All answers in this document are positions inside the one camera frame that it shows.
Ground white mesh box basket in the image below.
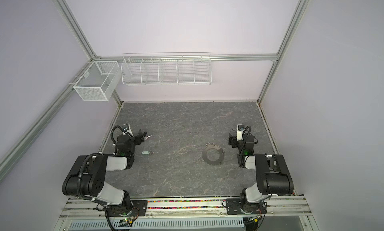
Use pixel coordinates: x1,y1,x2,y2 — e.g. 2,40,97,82
74,61,122,101

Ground white slotted cable duct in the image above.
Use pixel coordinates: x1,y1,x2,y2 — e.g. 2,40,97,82
68,217,245,231

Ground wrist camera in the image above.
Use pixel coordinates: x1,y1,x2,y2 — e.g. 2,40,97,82
122,123,133,136
237,124,245,141

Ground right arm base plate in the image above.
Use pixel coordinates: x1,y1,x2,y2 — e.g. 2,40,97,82
223,198,267,215

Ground long white wire basket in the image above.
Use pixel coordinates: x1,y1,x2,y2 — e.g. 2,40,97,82
121,52,212,85

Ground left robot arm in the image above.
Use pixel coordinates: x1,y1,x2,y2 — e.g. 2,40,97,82
62,124,147,218

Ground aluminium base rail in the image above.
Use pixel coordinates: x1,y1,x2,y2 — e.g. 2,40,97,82
58,195,313,221

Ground metal ring disc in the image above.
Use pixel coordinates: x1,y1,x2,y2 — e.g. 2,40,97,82
202,143,225,166

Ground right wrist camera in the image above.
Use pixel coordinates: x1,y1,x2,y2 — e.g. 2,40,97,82
237,124,245,141

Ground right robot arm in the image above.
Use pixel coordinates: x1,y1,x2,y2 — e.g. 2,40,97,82
225,124,294,215

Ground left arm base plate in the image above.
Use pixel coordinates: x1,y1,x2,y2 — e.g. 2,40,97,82
106,200,148,217

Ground aluminium frame profiles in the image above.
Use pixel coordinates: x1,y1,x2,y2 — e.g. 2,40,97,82
1,0,310,181

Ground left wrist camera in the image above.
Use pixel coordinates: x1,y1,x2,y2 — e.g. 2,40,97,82
122,123,133,136

